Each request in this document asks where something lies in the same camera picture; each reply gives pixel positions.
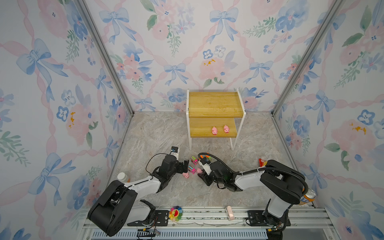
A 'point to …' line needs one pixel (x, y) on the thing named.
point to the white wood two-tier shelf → (214, 114)
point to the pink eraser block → (230, 213)
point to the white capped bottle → (122, 177)
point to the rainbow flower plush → (176, 213)
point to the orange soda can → (310, 196)
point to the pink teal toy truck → (191, 169)
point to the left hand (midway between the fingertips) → (182, 158)
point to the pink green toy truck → (194, 160)
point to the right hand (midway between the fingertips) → (199, 172)
